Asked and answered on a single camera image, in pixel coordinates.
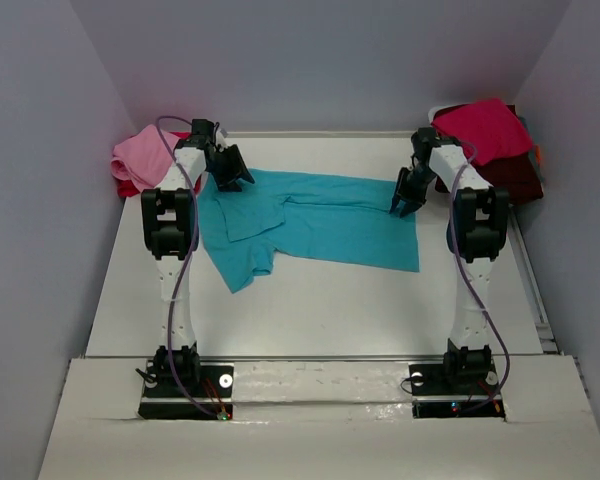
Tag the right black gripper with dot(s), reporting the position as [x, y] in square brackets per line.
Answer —
[412, 185]

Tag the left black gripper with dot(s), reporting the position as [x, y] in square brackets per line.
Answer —
[228, 163]

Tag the dark red t shirt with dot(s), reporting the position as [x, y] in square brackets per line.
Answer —
[515, 180]

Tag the turquoise t shirt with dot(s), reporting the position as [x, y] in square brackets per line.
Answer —
[314, 216]

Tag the red folded t shirt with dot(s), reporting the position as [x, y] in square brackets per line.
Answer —
[125, 189]

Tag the magenta t shirt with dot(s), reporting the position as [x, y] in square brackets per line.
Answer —
[489, 125]

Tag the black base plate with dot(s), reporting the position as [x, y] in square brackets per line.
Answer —
[434, 396]
[213, 395]

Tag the pink folded t shirt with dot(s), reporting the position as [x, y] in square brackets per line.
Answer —
[169, 141]

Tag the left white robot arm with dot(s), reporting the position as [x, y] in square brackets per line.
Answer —
[171, 235]

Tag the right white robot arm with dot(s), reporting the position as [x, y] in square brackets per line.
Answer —
[476, 233]

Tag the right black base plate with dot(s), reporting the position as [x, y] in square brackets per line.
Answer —
[434, 396]

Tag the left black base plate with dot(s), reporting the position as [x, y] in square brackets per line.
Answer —
[213, 395]

